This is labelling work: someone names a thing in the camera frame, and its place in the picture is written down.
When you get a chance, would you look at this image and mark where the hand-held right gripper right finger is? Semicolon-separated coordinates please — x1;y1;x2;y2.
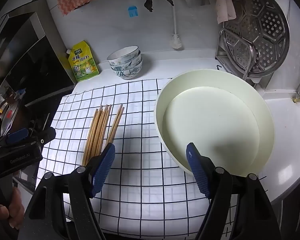
186;142;282;240

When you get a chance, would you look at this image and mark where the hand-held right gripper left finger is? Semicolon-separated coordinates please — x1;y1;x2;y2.
17;142;116;240

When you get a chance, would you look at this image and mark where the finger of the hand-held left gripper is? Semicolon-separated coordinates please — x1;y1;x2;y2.
4;127;30;144
30;127;57;146

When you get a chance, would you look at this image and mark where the bundle of wooden chopsticks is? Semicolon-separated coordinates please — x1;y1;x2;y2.
81;104;125;167

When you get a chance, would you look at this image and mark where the white plastic basin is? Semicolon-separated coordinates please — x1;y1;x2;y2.
154;70;275;178

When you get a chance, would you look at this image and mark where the person's left hand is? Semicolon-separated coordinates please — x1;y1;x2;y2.
0;187;25;230

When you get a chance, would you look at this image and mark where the white checkered cloth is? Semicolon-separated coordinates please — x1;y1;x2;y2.
35;77;268;239

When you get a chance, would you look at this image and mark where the black range hood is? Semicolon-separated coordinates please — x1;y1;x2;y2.
0;0;75;105

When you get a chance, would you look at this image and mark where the yellow seasoning pouch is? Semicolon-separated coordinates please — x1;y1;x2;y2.
66;40;100;82

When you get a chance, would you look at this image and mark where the perforated steel steamer plate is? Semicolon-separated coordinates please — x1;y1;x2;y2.
221;0;290;77

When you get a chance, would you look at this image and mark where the pink hanging cloth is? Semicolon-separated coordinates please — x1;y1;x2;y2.
212;0;237;24

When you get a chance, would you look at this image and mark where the white long-handled brush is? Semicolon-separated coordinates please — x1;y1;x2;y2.
169;0;183;50

